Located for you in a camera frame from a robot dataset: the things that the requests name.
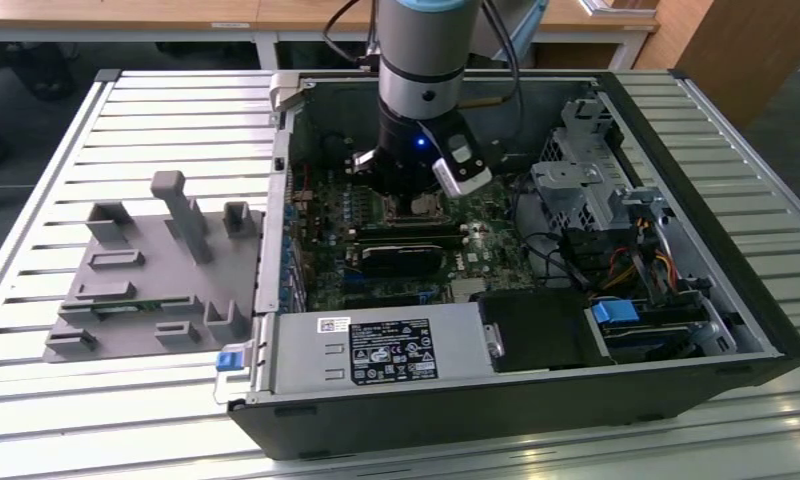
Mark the silver CPU plate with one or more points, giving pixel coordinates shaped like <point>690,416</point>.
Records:
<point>428,205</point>

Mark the CPU socket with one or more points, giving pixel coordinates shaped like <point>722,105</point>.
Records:
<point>386,220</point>

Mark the black RAM slot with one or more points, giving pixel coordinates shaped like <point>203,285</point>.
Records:
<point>407,239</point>
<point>407,230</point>

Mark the black graphics card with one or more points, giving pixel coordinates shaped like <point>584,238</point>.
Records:
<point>400,260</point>

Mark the green motherboard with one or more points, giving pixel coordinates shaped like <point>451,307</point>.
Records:
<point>494,260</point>

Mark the silver drive cage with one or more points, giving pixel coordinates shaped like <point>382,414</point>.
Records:
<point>567,175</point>

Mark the silver chipset heatsink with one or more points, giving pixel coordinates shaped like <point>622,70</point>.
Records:
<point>468,290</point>

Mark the silver power supply unit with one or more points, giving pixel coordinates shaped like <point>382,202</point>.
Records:
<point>307,350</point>

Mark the grey parts rack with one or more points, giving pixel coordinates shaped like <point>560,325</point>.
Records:
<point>153,280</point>

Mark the white paper stack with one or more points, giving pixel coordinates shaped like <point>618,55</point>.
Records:
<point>596,5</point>

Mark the blue disk carrier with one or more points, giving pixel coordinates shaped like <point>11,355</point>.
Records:
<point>614,312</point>

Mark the blue case latch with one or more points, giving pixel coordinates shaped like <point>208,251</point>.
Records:
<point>230,361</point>

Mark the black PC case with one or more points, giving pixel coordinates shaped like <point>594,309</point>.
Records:
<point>440,425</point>

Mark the wooden desk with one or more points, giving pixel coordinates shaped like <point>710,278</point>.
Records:
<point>107,12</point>

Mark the wooden cabinet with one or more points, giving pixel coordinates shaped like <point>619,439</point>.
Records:
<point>741,50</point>

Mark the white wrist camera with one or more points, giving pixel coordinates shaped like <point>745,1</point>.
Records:
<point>467,175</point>

